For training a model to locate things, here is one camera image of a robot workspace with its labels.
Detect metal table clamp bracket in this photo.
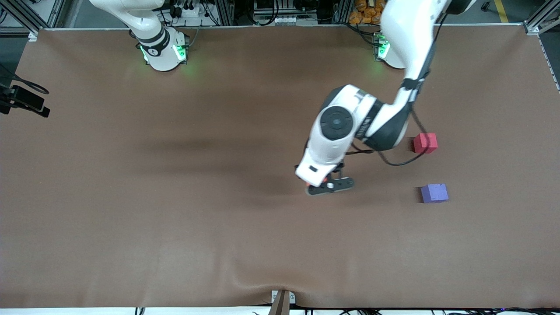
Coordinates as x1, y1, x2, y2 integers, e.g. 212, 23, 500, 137
271, 290, 296, 305

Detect large table cover mat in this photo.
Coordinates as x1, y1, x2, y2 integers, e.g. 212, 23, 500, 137
0, 24, 560, 309

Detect pile of orange objects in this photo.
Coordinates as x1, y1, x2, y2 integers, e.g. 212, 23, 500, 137
349, 0, 385, 25

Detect aluminium frame profile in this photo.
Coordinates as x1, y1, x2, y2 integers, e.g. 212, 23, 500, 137
524, 0, 560, 35
0, 0, 66, 40
217, 0, 235, 26
332, 0, 350, 25

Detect brown support bar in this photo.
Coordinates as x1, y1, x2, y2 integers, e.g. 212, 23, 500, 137
268, 290, 291, 315

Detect white power strip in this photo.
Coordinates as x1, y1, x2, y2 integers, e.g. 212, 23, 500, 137
168, 2, 215, 19
253, 13, 319, 26

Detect blue-purple foam block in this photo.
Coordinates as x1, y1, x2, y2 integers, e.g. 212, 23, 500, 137
421, 183, 449, 203

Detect red foam block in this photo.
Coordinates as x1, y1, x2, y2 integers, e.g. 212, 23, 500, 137
413, 133, 438, 154

